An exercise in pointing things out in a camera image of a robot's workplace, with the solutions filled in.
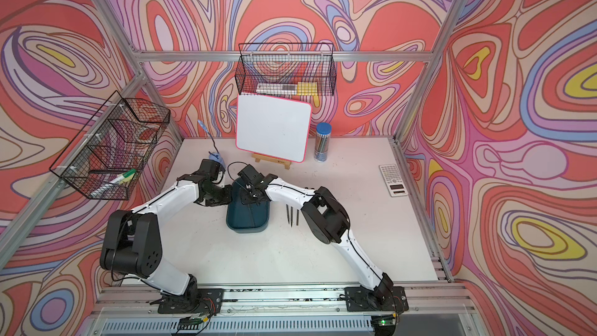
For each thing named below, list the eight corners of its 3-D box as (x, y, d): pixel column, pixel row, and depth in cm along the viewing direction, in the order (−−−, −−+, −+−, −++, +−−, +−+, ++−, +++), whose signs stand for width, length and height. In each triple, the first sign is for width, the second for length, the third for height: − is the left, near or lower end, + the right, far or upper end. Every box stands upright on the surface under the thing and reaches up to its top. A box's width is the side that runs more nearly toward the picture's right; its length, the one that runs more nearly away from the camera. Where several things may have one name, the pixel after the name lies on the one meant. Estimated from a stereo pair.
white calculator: (390, 197, 101) (392, 194, 99) (379, 167, 112) (380, 164, 110) (406, 196, 101) (409, 193, 99) (394, 167, 112) (396, 163, 110)
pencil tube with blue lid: (314, 164, 113) (316, 133, 97) (313, 153, 118) (315, 122, 102) (327, 164, 113) (332, 133, 97) (326, 153, 118) (331, 122, 102)
